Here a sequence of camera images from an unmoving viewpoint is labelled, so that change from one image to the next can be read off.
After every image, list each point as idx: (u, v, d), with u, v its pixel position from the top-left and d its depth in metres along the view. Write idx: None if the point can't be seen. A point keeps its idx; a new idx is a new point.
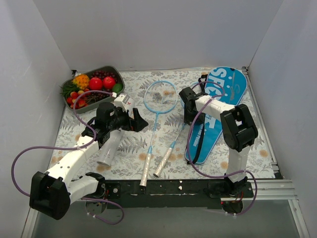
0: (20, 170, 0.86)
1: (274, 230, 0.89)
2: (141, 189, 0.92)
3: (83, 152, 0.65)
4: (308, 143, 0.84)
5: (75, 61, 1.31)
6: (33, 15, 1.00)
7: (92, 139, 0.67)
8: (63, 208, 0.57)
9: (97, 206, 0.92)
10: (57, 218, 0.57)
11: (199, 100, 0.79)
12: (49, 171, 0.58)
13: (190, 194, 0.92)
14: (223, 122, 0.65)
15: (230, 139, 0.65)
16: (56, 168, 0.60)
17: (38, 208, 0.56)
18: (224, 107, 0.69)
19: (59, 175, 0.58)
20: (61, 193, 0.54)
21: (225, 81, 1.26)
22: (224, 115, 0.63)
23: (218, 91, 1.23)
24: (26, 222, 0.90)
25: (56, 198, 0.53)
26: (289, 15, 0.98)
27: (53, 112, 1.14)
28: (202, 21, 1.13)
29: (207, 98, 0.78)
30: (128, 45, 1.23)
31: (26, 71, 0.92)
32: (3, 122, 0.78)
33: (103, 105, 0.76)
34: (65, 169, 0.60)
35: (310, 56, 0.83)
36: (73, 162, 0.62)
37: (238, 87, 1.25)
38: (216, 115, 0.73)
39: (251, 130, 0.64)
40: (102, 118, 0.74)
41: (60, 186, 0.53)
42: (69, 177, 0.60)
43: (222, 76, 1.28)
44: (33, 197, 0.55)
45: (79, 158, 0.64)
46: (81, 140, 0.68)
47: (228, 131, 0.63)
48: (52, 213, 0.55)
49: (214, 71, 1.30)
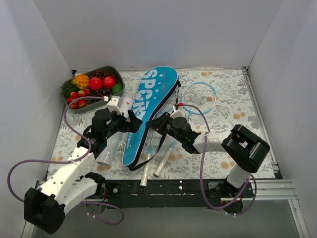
0: (20, 171, 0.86)
1: (275, 230, 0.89)
2: (141, 189, 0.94)
3: (78, 166, 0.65)
4: (308, 143, 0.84)
5: (75, 60, 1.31)
6: (33, 16, 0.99)
7: (87, 151, 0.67)
8: (56, 222, 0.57)
9: (97, 206, 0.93)
10: (50, 232, 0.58)
11: (196, 143, 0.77)
12: (42, 188, 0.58)
13: (190, 194, 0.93)
14: (230, 151, 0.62)
15: (241, 161, 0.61)
16: (49, 183, 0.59)
17: (33, 222, 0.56)
18: (221, 136, 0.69)
19: (51, 192, 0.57)
20: (54, 209, 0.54)
21: (164, 83, 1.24)
22: (227, 144, 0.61)
23: (155, 90, 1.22)
24: (26, 222, 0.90)
25: (48, 215, 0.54)
26: (289, 14, 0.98)
27: (53, 112, 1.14)
28: (203, 21, 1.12)
29: (202, 137, 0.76)
30: (128, 45, 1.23)
31: (26, 71, 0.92)
32: (4, 122, 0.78)
33: (99, 112, 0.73)
34: (58, 185, 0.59)
35: (311, 56, 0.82)
36: (66, 177, 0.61)
37: (157, 90, 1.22)
38: (219, 147, 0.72)
39: (261, 144, 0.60)
40: (97, 128, 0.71)
41: (52, 204, 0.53)
42: (62, 192, 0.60)
43: (154, 76, 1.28)
44: (27, 213, 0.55)
45: (73, 172, 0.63)
46: (77, 151, 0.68)
47: (240, 158, 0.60)
48: (46, 228, 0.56)
49: (145, 74, 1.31)
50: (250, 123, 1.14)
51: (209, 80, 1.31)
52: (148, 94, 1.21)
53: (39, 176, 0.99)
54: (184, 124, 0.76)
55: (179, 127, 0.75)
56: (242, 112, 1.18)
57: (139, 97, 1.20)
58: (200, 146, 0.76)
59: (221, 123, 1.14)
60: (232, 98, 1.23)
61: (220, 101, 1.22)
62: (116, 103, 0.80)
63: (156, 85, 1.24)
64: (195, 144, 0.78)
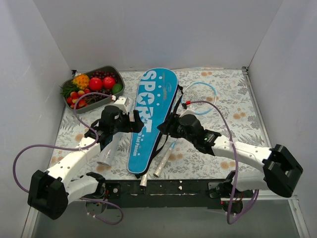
0: (20, 170, 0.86)
1: (274, 230, 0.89)
2: (141, 189, 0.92)
3: (85, 153, 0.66)
4: (308, 144, 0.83)
5: (75, 60, 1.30)
6: (32, 16, 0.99)
7: (94, 141, 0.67)
8: (59, 208, 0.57)
9: (97, 206, 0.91)
10: (53, 218, 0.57)
11: (217, 148, 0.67)
12: (49, 171, 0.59)
13: (190, 194, 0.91)
14: (269, 175, 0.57)
15: (275, 185, 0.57)
16: (56, 167, 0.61)
17: (36, 207, 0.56)
18: (258, 153, 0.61)
19: (58, 175, 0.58)
20: (59, 193, 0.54)
21: (165, 86, 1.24)
22: (269, 167, 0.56)
23: (156, 94, 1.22)
24: (26, 222, 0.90)
25: (53, 199, 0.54)
26: (289, 14, 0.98)
27: (53, 113, 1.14)
28: (203, 21, 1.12)
29: (226, 143, 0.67)
30: (128, 45, 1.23)
31: (25, 71, 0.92)
32: (4, 122, 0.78)
33: (109, 107, 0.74)
34: (65, 169, 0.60)
35: (311, 56, 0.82)
36: (73, 162, 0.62)
37: (159, 95, 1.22)
38: (250, 163, 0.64)
39: (296, 169, 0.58)
40: (106, 120, 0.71)
41: (58, 186, 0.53)
42: (69, 177, 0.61)
43: (153, 78, 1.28)
44: (31, 196, 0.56)
45: (80, 159, 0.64)
46: (83, 141, 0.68)
47: (278, 183, 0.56)
48: (49, 212, 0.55)
49: (144, 75, 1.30)
50: (250, 123, 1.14)
51: (209, 80, 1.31)
52: (150, 98, 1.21)
53: None
54: (192, 121, 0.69)
55: (184, 124, 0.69)
56: (242, 112, 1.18)
57: (140, 101, 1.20)
58: (223, 151, 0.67)
59: (221, 123, 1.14)
60: (232, 98, 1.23)
61: (220, 101, 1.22)
62: (123, 102, 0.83)
63: (156, 87, 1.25)
64: (215, 147, 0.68)
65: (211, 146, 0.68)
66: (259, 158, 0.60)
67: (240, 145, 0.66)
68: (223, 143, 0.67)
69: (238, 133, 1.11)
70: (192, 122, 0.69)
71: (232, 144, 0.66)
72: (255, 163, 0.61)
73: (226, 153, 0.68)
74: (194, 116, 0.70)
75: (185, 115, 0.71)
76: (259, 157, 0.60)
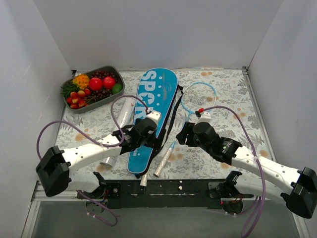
0: (20, 170, 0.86)
1: (274, 230, 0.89)
2: (141, 189, 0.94)
3: (103, 150, 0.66)
4: (308, 144, 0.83)
5: (75, 60, 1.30)
6: (32, 15, 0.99)
7: (118, 144, 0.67)
8: (58, 189, 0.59)
9: (97, 206, 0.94)
10: (48, 195, 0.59)
11: (238, 159, 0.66)
12: (64, 151, 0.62)
13: (190, 194, 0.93)
14: (294, 197, 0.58)
15: (297, 207, 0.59)
16: (73, 150, 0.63)
17: (39, 176, 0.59)
18: (285, 174, 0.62)
19: (69, 160, 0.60)
20: (62, 177, 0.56)
21: (165, 86, 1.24)
22: (298, 192, 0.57)
23: (156, 94, 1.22)
24: (26, 222, 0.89)
25: (54, 178, 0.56)
26: (289, 14, 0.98)
27: (53, 113, 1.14)
28: (202, 21, 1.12)
29: (250, 157, 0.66)
30: (128, 44, 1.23)
31: (25, 71, 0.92)
32: (4, 122, 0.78)
33: (148, 119, 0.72)
34: (78, 156, 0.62)
35: (311, 56, 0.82)
36: (88, 153, 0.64)
37: (159, 95, 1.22)
38: (275, 181, 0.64)
39: None
40: (139, 130, 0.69)
41: (65, 169, 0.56)
42: (77, 165, 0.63)
43: (153, 78, 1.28)
44: (40, 164, 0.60)
45: (95, 153, 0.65)
46: (108, 138, 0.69)
47: (301, 206, 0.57)
48: (45, 189, 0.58)
49: (144, 76, 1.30)
50: (250, 123, 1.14)
51: (209, 80, 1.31)
52: (150, 98, 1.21)
53: None
54: (207, 128, 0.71)
55: (200, 131, 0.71)
56: (242, 112, 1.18)
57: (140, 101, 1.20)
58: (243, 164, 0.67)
59: (221, 123, 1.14)
60: (232, 98, 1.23)
61: (220, 101, 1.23)
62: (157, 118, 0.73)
63: (156, 87, 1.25)
64: (236, 159, 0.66)
65: (232, 157, 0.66)
66: (288, 180, 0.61)
67: (265, 162, 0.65)
68: (245, 156, 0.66)
69: (238, 132, 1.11)
70: (208, 129, 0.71)
71: (256, 159, 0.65)
72: (281, 183, 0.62)
73: (244, 165, 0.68)
74: (207, 124, 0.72)
75: (197, 124, 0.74)
76: (288, 180, 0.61)
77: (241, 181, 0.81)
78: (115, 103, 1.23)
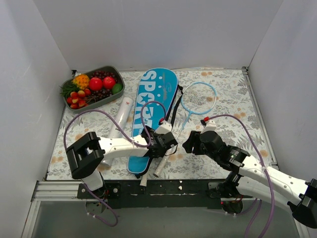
0: (20, 170, 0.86)
1: (274, 230, 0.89)
2: (141, 189, 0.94)
3: (131, 147, 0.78)
4: (308, 144, 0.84)
5: (75, 60, 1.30)
6: (32, 15, 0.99)
7: (145, 145, 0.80)
8: (85, 173, 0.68)
9: (97, 206, 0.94)
10: (75, 176, 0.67)
11: (247, 169, 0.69)
12: (101, 139, 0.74)
13: (190, 194, 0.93)
14: (301, 208, 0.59)
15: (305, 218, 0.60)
16: (108, 141, 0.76)
17: (70, 157, 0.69)
18: (293, 185, 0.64)
19: (104, 147, 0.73)
20: (94, 162, 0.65)
21: (165, 86, 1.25)
22: (306, 204, 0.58)
23: (156, 94, 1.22)
24: (26, 222, 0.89)
25: (87, 161, 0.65)
26: (289, 14, 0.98)
27: (53, 113, 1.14)
28: (202, 22, 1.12)
29: (259, 168, 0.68)
30: (128, 44, 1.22)
31: (25, 72, 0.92)
32: (3, 122, 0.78)
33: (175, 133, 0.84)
34: (111, 147, 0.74)
35: (311, 56, 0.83)
36: (120, 147, 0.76)
37: (159, 95, 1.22)
38: (283, 192, 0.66)
39: None
40: (166, 140, 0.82)
41: (99, 155, 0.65)
42: (109, 154, 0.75)
43: (153, 78, 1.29)
44: (77, 147, 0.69)
45: (126, 148, 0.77)
46: (137, 138, 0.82)
47: (309, 216, 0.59)
48: (75, 169, 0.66)
49: (144, 76, 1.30)
50: (250, 123, 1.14)
51: (209, 80, 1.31)
52: (150, 98, 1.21)
53: (39, 175, 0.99)
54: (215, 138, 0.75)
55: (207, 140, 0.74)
56: (242, 112, 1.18)
57: (140, 101, 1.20)
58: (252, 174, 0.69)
59: (221, 123, 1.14)
60: (232, 98, 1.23)
61: (220, 101, 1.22)
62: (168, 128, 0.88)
63: (156, 87, 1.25)
64: (244, 168, 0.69)
65: (239, 166, 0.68)
66: (296, 192, 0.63)
67: (273, 172, 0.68)
68: (254, 166, 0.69)
69: (238, 132, 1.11)
70: (216, 138, 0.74)
71: (264, 170, 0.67)
72: (289, 195, 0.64)
73: (252, 175, 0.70)
74: (214, 133, 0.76)
75: (205, 132, 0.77)
76: (295, 191, 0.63)
77: (243, 184, 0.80)
78: (115, 103, 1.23)
